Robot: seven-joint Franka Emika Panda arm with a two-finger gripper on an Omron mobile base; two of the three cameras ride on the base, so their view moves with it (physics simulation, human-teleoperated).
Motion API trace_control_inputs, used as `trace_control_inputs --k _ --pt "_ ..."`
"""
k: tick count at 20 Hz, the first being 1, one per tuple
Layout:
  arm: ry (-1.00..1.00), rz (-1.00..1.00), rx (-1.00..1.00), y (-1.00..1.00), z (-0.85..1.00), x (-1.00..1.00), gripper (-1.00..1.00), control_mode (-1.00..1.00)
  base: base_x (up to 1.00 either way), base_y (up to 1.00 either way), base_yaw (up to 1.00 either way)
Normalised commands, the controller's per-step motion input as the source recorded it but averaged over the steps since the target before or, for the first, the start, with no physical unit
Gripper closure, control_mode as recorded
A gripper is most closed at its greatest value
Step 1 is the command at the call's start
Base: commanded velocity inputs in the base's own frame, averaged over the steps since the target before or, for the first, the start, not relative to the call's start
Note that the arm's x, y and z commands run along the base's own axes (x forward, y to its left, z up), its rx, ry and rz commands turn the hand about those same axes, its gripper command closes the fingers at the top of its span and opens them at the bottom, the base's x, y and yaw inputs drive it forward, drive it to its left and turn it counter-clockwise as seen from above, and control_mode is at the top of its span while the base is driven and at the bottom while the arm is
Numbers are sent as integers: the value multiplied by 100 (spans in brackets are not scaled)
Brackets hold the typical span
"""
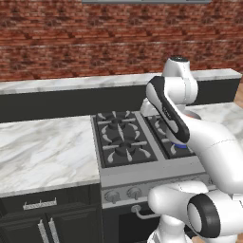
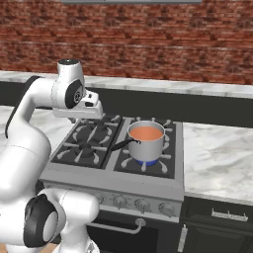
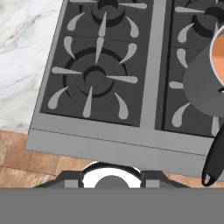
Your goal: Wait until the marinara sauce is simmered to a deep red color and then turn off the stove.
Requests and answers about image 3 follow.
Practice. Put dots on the grey gas stove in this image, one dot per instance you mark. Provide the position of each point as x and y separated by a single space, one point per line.
116 137

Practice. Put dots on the orange marinara sauce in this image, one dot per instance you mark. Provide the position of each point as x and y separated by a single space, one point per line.
218 59

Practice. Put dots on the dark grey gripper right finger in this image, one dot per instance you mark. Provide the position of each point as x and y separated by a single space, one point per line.
153 178

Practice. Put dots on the white and black stove knob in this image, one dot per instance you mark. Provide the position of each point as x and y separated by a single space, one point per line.
89 176

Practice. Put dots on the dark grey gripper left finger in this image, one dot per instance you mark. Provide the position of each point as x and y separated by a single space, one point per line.
71 178

